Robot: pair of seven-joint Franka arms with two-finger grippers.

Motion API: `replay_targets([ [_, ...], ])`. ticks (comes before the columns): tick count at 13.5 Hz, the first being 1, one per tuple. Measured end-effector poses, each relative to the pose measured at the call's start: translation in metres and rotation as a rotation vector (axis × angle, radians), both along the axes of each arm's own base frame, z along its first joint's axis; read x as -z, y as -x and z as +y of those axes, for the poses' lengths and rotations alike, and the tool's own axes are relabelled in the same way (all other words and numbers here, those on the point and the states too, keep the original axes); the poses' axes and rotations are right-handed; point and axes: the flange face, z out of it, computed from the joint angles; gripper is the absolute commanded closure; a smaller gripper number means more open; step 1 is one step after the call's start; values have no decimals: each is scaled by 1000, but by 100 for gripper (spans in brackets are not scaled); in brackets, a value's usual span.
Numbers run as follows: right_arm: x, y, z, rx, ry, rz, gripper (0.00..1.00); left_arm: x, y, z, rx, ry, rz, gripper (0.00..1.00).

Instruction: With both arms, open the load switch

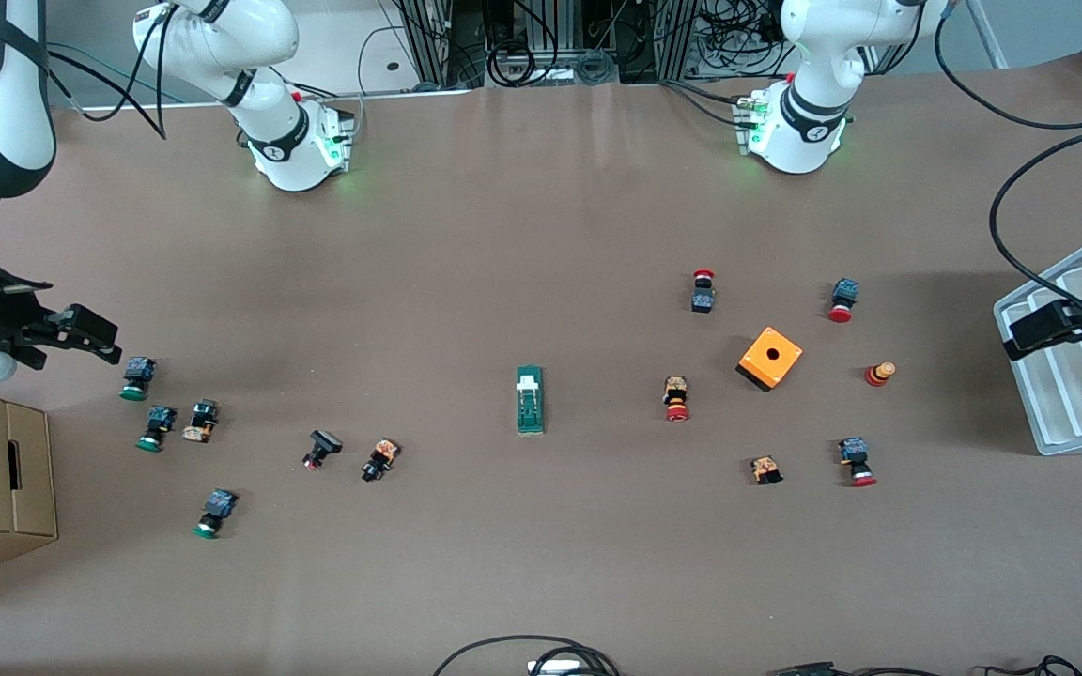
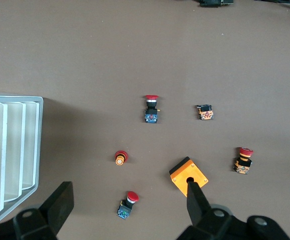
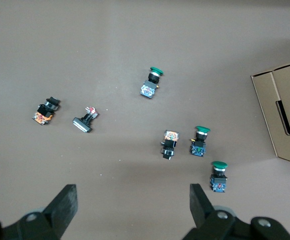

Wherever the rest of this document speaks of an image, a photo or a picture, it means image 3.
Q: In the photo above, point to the brown paper table cover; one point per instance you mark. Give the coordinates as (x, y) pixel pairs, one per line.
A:
(110, 37)

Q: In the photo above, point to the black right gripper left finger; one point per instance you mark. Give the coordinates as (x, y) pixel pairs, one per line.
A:
(65, 207)

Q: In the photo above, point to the black square flat push button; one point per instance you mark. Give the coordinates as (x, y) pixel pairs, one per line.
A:
(85, 121)

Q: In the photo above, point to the brown cardboard box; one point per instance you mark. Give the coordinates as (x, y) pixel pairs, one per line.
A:
(285, 100)

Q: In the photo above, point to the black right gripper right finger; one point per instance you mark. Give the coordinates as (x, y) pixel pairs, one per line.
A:
(198, 207)

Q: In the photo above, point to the green mushroom push button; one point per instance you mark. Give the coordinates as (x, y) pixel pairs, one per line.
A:
(218, 180)
(151, 83)
(200, 143)

